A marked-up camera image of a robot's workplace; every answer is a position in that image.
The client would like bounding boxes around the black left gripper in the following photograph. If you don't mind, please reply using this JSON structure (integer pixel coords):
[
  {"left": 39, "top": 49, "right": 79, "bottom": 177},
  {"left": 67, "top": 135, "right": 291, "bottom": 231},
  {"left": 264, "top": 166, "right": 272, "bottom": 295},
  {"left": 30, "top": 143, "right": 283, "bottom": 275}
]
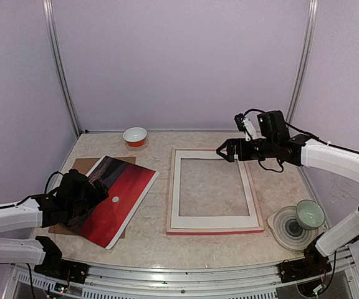
[{"left": 67, "top": 179, "right": 108, "bottom": 220}]

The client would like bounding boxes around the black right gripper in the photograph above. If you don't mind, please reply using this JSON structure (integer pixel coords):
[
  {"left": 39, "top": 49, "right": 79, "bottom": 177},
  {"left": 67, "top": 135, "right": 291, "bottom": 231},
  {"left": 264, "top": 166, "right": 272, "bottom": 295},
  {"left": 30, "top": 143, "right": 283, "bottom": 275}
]
[{"left": 215, "top": 137, "right": 277, "bottom": 163}]

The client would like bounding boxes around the red dark sunset photo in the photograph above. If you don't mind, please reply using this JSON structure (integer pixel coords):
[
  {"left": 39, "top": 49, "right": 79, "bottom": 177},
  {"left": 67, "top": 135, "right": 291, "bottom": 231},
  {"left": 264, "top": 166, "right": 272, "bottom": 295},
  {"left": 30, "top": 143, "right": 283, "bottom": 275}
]
[{"left": 72, "top": 155, "right": 159, "bottom": 249}]

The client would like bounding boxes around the white mat board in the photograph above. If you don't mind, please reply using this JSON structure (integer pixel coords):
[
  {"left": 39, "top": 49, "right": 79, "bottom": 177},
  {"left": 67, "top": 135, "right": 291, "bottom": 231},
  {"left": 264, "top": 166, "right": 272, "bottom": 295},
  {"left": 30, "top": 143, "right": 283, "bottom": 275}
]
[{"left": 166, "top": 149, "right": 264, "bottom": 235}]

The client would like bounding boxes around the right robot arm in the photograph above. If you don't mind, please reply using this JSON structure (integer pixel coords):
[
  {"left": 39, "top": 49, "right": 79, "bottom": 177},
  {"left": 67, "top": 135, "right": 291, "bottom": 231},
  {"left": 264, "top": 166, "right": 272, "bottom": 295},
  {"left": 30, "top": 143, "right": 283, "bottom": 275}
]
[{"left": 216, "top": 110, "right": 359, "bottom": 282}]

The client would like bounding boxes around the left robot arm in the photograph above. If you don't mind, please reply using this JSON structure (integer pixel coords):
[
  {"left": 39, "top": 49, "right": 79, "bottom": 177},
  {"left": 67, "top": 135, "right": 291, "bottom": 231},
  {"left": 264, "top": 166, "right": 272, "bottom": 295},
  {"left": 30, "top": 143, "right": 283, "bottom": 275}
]
[{"left": 0, "top": 169, "right": 108, "bottom": 279}]

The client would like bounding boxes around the brown cardboard backing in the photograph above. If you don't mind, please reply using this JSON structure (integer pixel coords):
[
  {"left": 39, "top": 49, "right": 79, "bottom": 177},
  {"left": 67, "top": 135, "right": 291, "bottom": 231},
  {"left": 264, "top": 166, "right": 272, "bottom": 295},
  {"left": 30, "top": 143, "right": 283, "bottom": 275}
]
[{"left": 48, "top": 156, "right": 136, "bottom": 235}]

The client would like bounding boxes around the orange white bowl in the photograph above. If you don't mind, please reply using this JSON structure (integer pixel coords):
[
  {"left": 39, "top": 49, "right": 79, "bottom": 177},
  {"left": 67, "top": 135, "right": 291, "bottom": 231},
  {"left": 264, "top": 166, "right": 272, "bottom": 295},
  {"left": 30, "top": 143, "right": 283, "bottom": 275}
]
[{"left": 123, "top": 127, "right": 148, "bottom": 147}]

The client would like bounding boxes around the white swirl plate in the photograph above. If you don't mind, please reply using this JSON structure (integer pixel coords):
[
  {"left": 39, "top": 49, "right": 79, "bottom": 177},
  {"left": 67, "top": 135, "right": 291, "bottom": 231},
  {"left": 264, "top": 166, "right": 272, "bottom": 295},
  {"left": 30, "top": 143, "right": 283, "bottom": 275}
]
[{"left": 267, "top": 206, "right": 322, "bottom": 252}]

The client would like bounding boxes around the green ceramic bowl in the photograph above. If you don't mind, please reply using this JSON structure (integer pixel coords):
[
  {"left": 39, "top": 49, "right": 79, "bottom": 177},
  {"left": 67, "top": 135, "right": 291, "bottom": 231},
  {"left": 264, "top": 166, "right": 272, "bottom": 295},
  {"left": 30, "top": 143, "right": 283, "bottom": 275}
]
[{"left": 296, "top": 200, "right": 325, "bottom": 230}]

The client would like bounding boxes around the pink wooden picture frame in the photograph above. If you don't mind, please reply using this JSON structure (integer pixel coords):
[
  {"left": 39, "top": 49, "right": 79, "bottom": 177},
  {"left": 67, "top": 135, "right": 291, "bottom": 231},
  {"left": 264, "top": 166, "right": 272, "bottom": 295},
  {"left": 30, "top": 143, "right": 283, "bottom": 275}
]
[{"left": 166, "top": 149, "right": 264, "bottom": 235}]

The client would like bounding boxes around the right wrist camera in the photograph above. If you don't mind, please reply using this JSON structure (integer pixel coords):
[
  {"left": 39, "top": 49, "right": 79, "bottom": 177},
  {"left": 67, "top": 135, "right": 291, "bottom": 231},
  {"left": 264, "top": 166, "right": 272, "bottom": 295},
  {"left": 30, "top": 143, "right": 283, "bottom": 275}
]
[{"left": 234, "top": 113, "right": 257, "bottom": 141}]

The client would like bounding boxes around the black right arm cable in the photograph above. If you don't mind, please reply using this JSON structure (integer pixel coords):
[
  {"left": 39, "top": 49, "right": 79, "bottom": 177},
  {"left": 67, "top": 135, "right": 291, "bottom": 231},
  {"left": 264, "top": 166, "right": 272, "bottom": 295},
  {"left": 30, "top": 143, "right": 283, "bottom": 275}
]
[{"left": 241, "top": 108, "right": 359, "bottom": 281}]

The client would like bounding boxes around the aluminium front rail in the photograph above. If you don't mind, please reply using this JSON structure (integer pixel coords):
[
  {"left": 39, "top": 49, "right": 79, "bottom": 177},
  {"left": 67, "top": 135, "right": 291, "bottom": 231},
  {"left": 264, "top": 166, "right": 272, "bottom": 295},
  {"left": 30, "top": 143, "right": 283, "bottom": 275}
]
[{"left": 3, "top": 247, "right": 359, "bottom": 298}]

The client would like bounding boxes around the right aluminium corner post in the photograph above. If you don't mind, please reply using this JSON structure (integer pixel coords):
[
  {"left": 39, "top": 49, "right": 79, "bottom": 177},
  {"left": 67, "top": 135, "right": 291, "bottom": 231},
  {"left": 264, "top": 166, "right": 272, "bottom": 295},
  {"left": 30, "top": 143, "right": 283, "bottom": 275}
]
[{"left": 285, "top": 0, "right": 318, "bottom": 123}]

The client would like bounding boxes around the aluminium corner post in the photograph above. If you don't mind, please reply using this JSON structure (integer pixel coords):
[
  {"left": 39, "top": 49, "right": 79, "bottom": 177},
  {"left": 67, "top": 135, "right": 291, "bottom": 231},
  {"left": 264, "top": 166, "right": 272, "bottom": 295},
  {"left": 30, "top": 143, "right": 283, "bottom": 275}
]
[
  {"left": 42, "top": 0, "right": 83, "bottom": 138},
  {"left": 285, "top": 0, "right": 318, "bottom": 123}
]

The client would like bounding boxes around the left aluminium corner post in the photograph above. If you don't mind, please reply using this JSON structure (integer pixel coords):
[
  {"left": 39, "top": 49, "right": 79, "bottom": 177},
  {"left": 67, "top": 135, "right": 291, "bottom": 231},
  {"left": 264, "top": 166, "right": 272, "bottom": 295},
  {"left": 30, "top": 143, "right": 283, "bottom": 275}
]
[{"left": 42, "top": 0, "right": 83, "bottom": 138}]

